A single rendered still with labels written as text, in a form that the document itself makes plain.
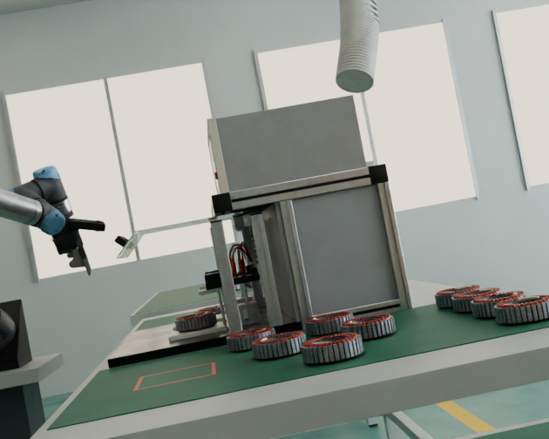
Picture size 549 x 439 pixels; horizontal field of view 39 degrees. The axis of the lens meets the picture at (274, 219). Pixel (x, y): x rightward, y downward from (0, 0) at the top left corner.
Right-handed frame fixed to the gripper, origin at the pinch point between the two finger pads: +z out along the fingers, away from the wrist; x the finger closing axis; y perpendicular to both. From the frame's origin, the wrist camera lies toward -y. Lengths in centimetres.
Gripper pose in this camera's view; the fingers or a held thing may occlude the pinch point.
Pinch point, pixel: (90, 268)
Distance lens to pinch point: 259.4
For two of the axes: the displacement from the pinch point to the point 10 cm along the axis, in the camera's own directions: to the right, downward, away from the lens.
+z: 2.8, 9.2, 2.8
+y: -9.1, 3.5, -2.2
